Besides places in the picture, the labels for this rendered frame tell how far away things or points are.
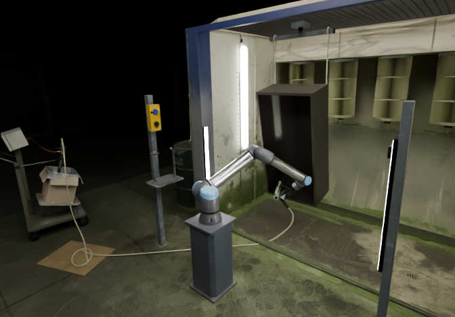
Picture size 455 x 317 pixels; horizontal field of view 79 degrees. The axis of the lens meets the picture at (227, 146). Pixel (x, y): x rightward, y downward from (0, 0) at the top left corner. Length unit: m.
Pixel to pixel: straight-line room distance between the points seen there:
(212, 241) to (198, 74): 1.65
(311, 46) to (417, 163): 1.87
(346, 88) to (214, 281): 2.65
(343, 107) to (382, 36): 0.88
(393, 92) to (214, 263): 2.61
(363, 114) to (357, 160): 0.62
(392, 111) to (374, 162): 0.70
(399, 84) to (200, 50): 2.18
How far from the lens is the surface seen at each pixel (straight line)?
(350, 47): 3.68
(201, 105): 2.99
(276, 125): 3.26
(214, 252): 2.34
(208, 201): 2.24
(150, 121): 2.78
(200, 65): 2.99
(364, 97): 4.07
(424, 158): 3.90
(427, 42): 3.52
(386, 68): 3.61
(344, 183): 3.91
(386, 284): 2.12
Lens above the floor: 1.78
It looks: 14 degrees down
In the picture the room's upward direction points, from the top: 2 degrees counter-clockwise
